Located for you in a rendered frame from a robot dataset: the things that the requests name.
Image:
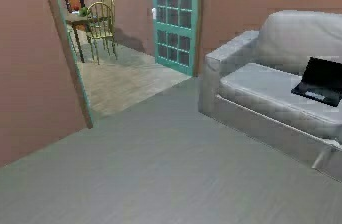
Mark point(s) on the red round object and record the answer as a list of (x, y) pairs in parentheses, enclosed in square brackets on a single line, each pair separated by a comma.
[(75, 5)]

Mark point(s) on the green round object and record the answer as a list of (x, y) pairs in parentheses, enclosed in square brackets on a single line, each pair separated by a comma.
[(83, 11)]

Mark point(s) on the dark wooden table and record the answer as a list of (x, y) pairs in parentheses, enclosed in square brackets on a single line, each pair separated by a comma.
[(77, 23)]

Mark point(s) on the black laptop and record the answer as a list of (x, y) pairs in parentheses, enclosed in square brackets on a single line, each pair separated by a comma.
[(325, 80)]

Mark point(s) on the grey sofa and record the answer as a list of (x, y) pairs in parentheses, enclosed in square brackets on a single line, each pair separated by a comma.
[(265, 100)]

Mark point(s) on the teal glass-paned door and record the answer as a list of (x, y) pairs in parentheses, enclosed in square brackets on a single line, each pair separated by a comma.
[(175, 33)]

